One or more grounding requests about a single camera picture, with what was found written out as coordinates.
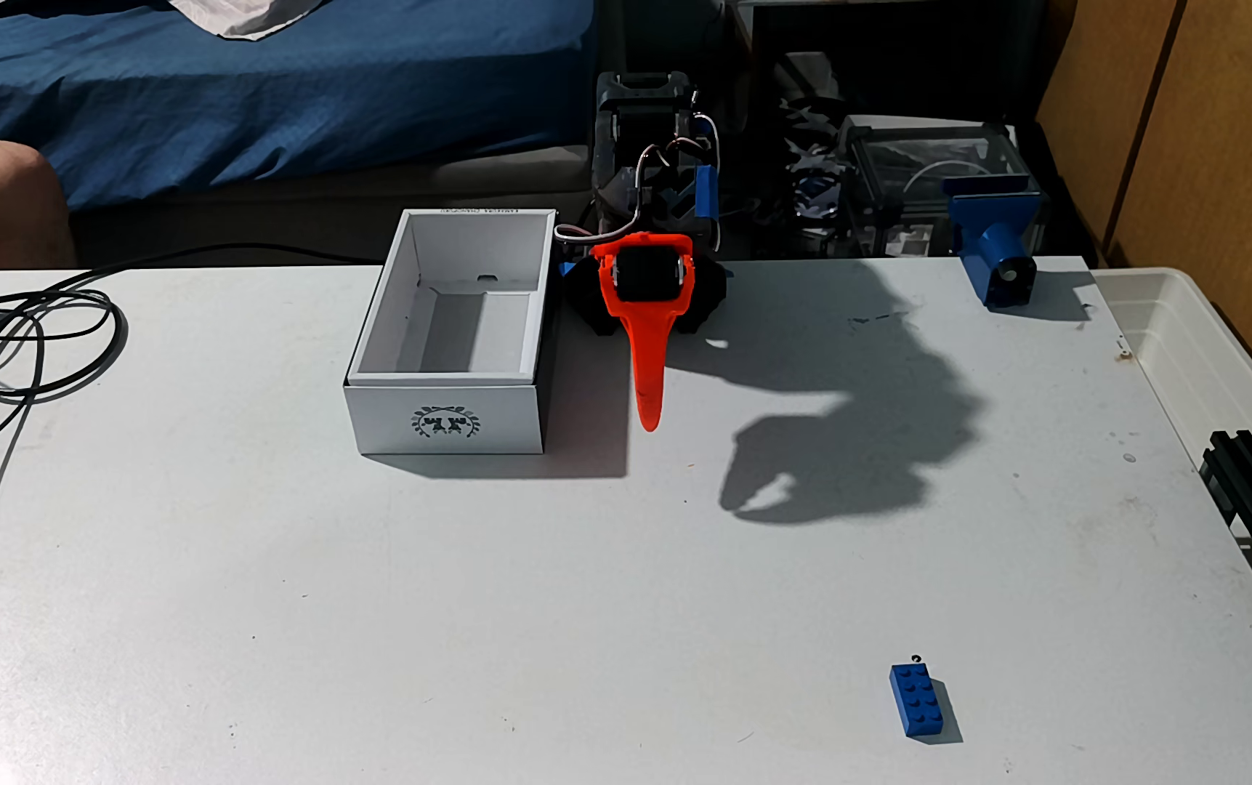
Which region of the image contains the blue printed clamp mount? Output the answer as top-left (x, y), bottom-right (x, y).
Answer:
top-left (944, 180), bottom-right (1044, 311)

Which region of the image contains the clear plastic enclosure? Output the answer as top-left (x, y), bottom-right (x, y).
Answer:
top-left (838, 114), bottom-right (1033, 259)

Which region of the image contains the white plastic bin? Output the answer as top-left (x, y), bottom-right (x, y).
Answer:
top-left (1092, 267), bottom-right (1252, 514)

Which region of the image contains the grey bed base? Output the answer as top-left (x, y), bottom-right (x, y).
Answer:
top-left (70, 145), bottom-right (597, 266)

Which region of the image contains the wooden cabinet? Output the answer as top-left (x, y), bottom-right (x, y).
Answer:
top-left (1034, 0), bottom-right (1252, 440)

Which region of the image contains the blue bed sheet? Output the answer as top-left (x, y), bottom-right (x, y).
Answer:
top-left (0, 0), bottom-right (597, 213)

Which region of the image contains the white cloth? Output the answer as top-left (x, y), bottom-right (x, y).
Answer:
top-left (168, 0), bottom-right (328, 43)

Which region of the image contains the blue toy brick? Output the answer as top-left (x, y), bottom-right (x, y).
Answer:
top-left (889, 663), bottom-right (945, 739)

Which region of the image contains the white cardboard box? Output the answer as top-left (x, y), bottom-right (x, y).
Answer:
top-left (343, 208), bottom-right (560, 457)

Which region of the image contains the black cable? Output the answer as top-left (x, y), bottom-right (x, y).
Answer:
top-left (0, 242), bottom-right (381, 636)

